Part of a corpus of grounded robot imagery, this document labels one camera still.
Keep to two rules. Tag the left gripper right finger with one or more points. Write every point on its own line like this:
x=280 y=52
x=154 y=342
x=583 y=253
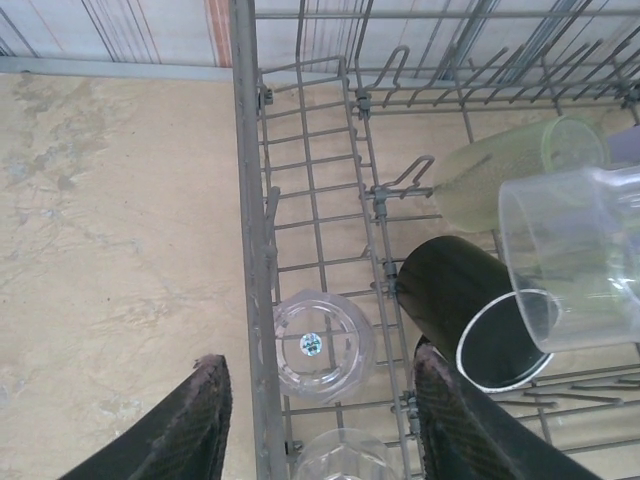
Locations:
x=460 y=435

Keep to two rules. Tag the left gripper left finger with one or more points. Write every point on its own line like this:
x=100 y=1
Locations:
x=185 y=430

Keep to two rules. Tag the clear faceted plastic cup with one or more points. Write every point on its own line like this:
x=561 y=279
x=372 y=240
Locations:
x=340 y=455

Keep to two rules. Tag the clear octagonal plastic cup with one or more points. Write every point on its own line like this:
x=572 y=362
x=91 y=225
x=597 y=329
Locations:
x=350 y=350

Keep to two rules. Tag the frosted pale green cup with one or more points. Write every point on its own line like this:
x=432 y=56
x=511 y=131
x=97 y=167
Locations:
x=470 y=175

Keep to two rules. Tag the purple plastic cup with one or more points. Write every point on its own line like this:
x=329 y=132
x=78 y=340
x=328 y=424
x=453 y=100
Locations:
x=625 y=147

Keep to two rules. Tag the aluminium enclosure frame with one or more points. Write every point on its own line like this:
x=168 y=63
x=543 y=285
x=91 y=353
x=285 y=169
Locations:
x=100 y=67

